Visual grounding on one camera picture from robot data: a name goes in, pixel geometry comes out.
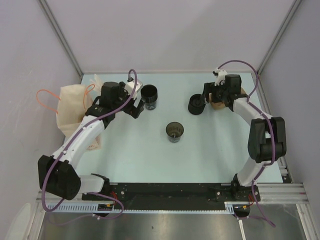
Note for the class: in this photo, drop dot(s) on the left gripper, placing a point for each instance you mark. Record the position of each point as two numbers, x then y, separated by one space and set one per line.
132 110

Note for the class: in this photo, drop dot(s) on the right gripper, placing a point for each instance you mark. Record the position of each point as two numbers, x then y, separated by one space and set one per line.
210 88

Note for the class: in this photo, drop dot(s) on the black ribbed cup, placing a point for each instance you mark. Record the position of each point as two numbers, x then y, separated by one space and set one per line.
149 94
196 104

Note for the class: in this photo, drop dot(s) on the translucent dark single cup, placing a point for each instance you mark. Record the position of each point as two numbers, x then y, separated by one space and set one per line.
174 131

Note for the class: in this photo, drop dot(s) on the translucent bag with orange handles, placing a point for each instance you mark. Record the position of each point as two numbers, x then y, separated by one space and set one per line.
73 102

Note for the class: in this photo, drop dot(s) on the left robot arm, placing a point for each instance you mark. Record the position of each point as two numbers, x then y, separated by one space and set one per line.
57 172

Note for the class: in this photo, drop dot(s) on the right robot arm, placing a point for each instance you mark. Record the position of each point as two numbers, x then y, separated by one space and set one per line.
267 134

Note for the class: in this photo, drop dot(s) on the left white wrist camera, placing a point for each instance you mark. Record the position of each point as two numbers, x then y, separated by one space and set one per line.
130 87

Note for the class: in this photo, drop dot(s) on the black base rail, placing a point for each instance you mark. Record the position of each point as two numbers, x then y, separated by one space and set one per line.
176 197

